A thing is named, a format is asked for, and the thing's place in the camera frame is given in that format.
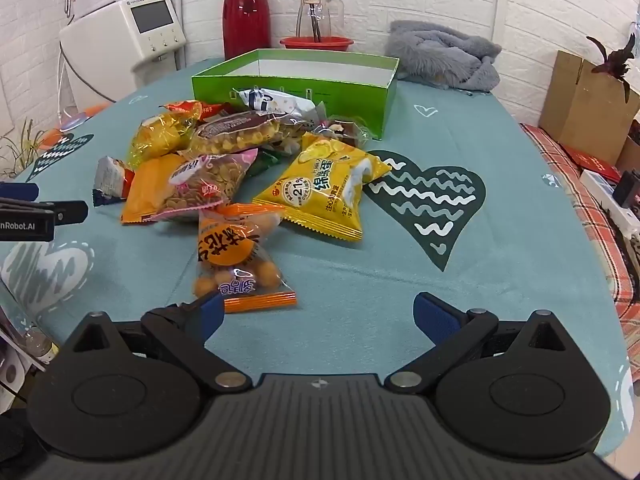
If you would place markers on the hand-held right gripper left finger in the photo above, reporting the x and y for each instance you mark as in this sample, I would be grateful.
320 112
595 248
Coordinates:
212 317

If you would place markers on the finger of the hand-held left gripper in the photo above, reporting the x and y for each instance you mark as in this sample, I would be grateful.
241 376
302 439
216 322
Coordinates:
20 191
60 211

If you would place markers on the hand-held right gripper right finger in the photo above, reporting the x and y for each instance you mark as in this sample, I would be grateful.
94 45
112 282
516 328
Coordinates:
432 317

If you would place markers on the green cardboard box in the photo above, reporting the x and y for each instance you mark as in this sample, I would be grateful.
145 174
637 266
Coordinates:
300 75

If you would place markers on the green leafy plant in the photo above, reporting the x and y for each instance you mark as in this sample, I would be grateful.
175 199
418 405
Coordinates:
22 150

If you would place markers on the small red white packet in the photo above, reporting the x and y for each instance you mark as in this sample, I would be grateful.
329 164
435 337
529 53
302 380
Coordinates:
112 180

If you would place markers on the orange plastic basin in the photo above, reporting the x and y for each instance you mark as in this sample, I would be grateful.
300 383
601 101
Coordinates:
55 140

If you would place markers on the orange coated peanut packet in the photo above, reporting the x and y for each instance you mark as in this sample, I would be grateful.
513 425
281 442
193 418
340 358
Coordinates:
235 255

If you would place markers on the teal heart-print tablecloth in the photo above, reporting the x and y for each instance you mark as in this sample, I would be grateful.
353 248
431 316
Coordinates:
360 285

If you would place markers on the clear plastic bottle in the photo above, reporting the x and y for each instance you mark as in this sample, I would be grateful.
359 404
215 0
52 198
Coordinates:
40 347

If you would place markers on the pink orange bean packet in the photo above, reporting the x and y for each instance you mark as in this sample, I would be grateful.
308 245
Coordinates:
190 185

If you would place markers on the orange red snack packet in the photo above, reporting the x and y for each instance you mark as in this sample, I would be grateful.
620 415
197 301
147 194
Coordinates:
187 108

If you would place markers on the small green packet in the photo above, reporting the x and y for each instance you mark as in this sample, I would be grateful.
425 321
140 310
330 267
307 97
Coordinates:
265 161

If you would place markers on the large yellow chip packet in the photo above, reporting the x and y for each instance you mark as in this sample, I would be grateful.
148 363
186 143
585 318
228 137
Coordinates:
320 190

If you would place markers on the white machine with screen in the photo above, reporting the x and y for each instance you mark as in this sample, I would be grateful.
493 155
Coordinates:
125 45

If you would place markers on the brown clear bean packet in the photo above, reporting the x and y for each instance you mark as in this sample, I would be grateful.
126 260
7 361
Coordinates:
235 135

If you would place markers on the red plaid cloth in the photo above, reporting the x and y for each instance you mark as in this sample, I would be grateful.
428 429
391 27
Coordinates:
555 165

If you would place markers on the clear mixed nut packet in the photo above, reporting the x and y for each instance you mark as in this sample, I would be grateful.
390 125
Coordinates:
345 131

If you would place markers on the long white box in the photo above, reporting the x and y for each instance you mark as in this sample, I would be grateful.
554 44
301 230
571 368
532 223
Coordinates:
607 200

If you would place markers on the flat red box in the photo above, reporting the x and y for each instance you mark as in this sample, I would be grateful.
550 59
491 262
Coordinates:
592 161

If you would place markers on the small black box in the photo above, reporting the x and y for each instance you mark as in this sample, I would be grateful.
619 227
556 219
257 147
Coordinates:
629 189

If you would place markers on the brown cardboard box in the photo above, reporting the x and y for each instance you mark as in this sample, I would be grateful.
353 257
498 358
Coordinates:
580 105

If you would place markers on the grey fleece cloth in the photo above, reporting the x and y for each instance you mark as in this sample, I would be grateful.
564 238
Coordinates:
440 55

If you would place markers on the red thermos jug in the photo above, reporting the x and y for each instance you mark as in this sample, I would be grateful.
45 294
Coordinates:
246 15

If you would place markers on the red plastic bowl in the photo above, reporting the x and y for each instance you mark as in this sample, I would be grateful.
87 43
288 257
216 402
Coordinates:
316 43

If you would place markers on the dark purple plant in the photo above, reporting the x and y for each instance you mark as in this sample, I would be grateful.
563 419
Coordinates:
612 57

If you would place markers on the glass pitcher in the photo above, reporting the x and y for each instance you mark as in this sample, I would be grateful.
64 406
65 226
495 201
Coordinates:
320 15

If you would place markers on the black straw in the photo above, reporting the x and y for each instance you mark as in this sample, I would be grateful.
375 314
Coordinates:
312 10

